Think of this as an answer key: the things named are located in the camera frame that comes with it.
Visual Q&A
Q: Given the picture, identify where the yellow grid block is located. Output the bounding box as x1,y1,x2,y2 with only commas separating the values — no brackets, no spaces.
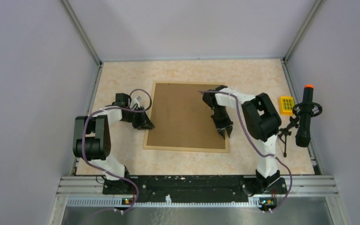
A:
278,96,295,116

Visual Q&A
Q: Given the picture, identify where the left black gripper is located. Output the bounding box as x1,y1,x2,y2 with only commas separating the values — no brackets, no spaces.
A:
122,106,155,130

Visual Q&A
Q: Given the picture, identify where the purple cable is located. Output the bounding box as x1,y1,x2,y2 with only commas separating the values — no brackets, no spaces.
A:
80,89,153,214
198,90,293,214

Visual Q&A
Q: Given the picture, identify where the light wooden picture frame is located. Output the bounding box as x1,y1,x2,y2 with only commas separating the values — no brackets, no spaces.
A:
142,81,231,154

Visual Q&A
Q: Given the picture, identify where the brown backing board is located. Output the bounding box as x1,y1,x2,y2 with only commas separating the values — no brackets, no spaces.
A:
146,83,227,150

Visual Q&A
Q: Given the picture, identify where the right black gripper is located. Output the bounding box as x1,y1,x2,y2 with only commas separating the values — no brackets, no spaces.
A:
211,106,233,138

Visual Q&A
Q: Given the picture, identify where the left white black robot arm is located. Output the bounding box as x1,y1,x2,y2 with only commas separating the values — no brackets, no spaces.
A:
73,93,155,194

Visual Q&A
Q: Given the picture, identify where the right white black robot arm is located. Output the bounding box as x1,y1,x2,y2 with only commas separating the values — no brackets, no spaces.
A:
201,85,282,193

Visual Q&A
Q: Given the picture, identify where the black microphone orange tip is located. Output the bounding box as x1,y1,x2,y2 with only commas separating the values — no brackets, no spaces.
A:
292,84,323,148

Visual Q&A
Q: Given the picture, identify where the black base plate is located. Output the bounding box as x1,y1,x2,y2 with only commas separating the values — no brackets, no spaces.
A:
102,175,287,203

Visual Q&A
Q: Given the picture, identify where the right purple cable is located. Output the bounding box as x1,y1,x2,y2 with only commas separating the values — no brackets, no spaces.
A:
198,90,293,214

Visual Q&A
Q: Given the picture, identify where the black mini tripod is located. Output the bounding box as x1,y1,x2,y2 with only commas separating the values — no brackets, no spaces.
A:
278,116,299,158

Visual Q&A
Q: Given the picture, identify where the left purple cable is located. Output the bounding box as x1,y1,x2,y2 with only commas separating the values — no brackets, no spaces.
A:
80,89,153,214

